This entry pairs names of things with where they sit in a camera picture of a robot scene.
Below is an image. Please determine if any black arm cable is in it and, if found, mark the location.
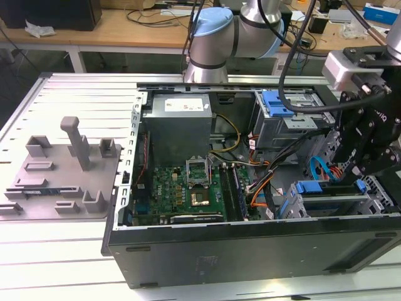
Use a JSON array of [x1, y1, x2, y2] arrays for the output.
[[278, 0, 392, 114]]

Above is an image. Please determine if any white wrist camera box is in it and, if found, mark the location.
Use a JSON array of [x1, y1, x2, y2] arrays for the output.
[[321, 51, 385, 92]]

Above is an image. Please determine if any metal optical drive cage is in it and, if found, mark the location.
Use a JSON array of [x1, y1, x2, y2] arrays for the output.
[[253, 90, 338, 151]]

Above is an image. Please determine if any blue cardboard box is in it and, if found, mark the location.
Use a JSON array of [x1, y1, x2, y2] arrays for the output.
[[363, 2, 401, 26]]

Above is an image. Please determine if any CPU socket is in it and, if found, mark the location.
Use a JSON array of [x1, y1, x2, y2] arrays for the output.
[[190, 187, 210, 207]]

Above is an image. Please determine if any black PC case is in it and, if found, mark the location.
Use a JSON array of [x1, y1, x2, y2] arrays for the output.
[[100, 75, 401, 289]]

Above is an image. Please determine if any hard disk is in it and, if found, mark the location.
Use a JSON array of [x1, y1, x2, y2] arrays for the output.
[[279, 180, 369, 219]]

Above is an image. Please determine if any metal disk bay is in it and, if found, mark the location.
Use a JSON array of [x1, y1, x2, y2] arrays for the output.
[[278, 180, 392, 220]]

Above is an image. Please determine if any black graphics card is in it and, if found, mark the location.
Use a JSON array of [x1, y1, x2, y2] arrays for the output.
[[170, 213, 225, 224]]

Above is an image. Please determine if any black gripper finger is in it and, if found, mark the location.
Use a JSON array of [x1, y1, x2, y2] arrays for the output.
[[344, 146, 399, 186], [331, 90, 374, 186]]

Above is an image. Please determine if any blue data wire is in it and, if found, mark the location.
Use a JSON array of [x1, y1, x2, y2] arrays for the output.
[[310, 156, 331, 181]]

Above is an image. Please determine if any grey parts rack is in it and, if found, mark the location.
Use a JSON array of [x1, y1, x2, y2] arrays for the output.
[[0, 115, 123, 222]]

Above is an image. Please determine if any RAM stick in slot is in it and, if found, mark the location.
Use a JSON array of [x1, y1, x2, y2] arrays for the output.
[[230, 165, 248, 220]]

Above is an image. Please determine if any wooden desk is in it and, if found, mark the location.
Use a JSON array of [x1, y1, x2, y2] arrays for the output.
[[0, 8, 401, 76]]

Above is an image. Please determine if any flat grey box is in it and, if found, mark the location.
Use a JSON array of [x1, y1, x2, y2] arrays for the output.
[[327, 8, 364, 24]]

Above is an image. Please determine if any black computer tower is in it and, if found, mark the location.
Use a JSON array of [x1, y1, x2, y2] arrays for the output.
[[0, 0, 103, 32]]

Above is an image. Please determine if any clear plastic bag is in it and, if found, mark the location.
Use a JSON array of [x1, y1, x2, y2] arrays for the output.
[[24, 19, 56, 39]]

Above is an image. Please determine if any orange wire bundle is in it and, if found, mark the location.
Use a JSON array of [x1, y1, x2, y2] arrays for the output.
[[247, 174, 273, 209]]

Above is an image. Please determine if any green motherboard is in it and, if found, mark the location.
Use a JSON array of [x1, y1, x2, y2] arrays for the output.
[[131, 164, 261, 224]]

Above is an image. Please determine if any yellow wire bundle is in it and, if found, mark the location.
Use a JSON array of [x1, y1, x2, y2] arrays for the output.
[[209, 113, 241, 154]]

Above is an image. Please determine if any grey power supply unit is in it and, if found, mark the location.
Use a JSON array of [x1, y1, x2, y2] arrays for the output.
[[141, 93, 217, 169]]

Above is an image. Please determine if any blue drive cage latch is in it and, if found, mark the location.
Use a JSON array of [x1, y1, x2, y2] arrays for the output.
[[262, 90, 296, 119]]

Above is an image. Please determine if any metal socket cover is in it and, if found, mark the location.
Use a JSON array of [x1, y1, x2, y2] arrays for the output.
[[185, 155, 211, 189]]

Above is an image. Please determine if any small black box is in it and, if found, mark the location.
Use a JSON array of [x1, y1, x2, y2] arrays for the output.
[[308, 15, 330, 34]]

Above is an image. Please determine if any black cable bundle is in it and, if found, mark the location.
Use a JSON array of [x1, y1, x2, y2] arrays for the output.
[[266, 125, 333, 176]]

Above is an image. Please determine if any RAM stick on rack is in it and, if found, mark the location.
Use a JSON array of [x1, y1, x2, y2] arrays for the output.
[[23, 187, 60, 195]]

